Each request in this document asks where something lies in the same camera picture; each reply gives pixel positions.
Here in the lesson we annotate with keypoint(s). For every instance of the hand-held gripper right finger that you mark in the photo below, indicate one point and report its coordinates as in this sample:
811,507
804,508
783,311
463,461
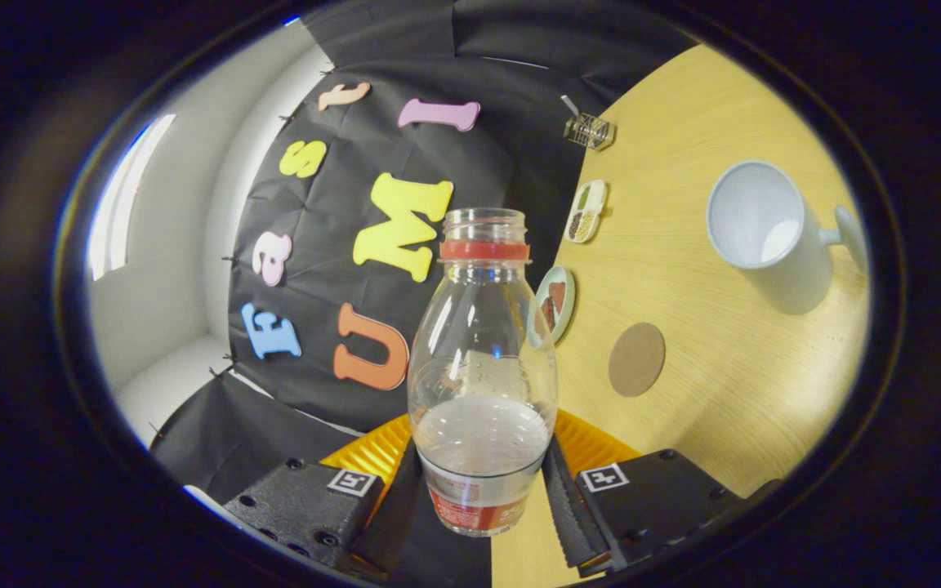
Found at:
570,514

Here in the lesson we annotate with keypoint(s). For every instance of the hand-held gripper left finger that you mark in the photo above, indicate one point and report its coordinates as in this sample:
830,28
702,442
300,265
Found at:
299,498

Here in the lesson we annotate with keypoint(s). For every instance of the brown round coaster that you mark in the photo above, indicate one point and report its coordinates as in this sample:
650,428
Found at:
636,359

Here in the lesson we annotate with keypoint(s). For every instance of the clear juice bottle red label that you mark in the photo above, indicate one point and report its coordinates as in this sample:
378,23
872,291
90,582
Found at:
483,359

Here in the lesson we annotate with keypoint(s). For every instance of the white cup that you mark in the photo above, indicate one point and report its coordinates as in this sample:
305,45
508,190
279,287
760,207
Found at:
789,269

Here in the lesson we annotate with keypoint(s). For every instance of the wooden table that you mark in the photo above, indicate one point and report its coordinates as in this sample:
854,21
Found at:
724,408

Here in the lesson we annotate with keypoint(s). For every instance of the brown food piece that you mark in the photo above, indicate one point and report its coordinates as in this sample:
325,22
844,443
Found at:
549,314
558,296

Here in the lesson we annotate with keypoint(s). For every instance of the pale green round plate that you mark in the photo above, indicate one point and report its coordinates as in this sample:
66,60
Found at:
566,306

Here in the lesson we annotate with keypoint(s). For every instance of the black backdrop cloth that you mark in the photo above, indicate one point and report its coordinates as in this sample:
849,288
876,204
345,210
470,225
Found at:
332,229

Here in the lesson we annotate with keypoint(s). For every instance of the small oblong white dish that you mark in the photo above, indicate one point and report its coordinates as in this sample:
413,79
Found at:
586,211

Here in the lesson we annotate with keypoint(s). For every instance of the ceiling light panel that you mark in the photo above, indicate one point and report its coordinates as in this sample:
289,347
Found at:
123,204

